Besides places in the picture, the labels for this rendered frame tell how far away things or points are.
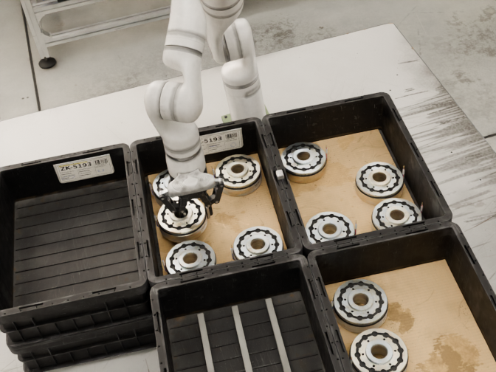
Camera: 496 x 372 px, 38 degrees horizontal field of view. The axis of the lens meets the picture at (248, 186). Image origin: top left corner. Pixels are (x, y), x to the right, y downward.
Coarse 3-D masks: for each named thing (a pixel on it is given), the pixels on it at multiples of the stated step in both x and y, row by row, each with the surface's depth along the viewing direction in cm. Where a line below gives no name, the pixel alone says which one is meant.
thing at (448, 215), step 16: (368, 96) 166; (384, 96) 166; (288, 112) 165; (304, 112) 165; (400, 128) 158; (272, 144) 158; (416, 160) 152; (432, 176) 148; (288, 192) 148; (448, 208) 142; (416, 224) 140; (432, 224) 140; (304, 240) 140; (336, 240) 139; (352, 240) 139
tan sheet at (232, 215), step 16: (208, 192) 164; (256, 192) 162; (224, 208) 160; (240, 208) 160; (256, 208) 159; (272, 208) 159; (208, 224) 157; (224, 224) 157; (240, 224) 156; (256, 224) 156; (272, 224) 156; (160, 240) 155; (208, 240) 154; (224, 240) 154; (160, 256) 152; (224, 256) 151
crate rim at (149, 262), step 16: (208, 128) 163; (224, 128) 163; (144, 144) 162; (272, 160) 155; (272, 176) 152; (144, 208) 148; (288, 208) 145; (144, 224) 145; (288, 224) 143; (144, 240) 143; (256, 256) 138; (272, 256) 138; (192, 272) 136
